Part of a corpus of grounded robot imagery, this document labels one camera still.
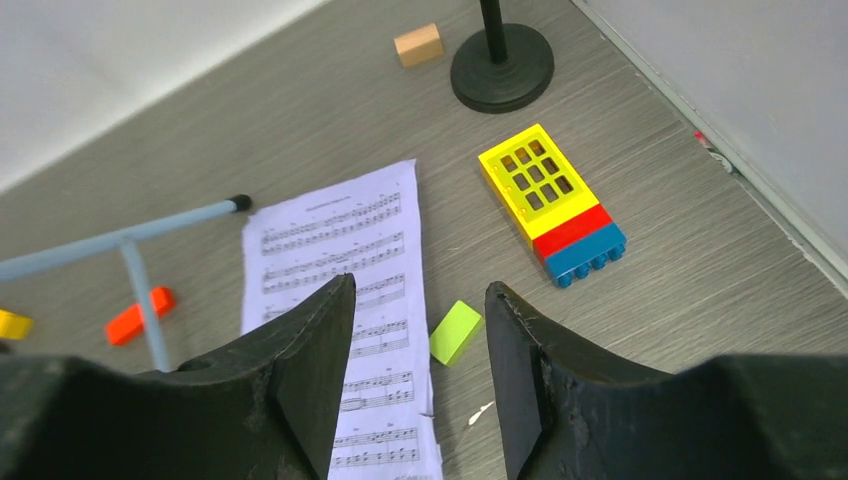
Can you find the black right microphone stand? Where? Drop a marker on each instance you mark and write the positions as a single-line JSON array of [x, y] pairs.
[[502, 68]]

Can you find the tan wooden block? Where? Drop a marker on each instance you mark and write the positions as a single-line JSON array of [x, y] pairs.
[[419, 46]]

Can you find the lime green wooden block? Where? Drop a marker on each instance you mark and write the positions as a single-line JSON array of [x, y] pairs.
[[453, 335]]

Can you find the light blue music stand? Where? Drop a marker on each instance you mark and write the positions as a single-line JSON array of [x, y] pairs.
[[126, 241]]

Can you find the yellow red blue brick block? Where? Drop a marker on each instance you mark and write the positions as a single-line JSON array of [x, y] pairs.
[[564, 224]]

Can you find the sheet music page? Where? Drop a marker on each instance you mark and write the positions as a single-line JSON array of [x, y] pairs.
[[368, 229]]

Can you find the yellow curved wooden block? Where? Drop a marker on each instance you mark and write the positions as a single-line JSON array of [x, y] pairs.
[[14, 326]]

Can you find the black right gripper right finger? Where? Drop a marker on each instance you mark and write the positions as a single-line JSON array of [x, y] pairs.
[[570, 409]]

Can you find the orange rectangular block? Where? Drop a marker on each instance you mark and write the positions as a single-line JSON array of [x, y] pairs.
[[129, 324]]

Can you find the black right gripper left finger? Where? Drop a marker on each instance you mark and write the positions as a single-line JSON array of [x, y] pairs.
[[255, 408]]

